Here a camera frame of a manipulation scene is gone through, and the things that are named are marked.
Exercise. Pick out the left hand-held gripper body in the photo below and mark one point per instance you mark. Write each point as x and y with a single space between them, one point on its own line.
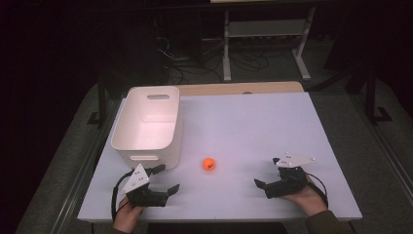
136 182

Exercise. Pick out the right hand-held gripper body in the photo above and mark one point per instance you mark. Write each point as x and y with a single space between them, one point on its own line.
290 180

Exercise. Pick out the white plastic bin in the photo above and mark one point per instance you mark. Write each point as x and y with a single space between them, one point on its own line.
152 130

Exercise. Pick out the orange table tennis ball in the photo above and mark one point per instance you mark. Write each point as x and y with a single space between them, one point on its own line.
208 164

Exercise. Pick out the person's right hand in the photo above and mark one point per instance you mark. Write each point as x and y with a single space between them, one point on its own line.
308 201

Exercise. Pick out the person's left hand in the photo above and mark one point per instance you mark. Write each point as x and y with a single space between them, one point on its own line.
125 216

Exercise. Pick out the black metal stand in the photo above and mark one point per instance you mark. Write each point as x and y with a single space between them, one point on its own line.
102 100
370 97

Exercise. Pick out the wooden table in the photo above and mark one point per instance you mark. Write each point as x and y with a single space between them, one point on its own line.
227 88

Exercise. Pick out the white metal stand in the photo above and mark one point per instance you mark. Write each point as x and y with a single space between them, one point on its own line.
266 29

